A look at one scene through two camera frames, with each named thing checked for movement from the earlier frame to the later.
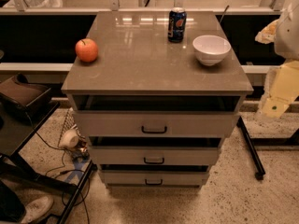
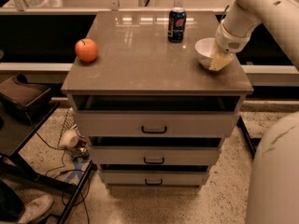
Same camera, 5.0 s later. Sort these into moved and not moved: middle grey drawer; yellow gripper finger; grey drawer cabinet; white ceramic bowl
Moved: yellow gripper finger
Not moved: middle grey drawer; white ceramic bowl; grey drawer cabinet
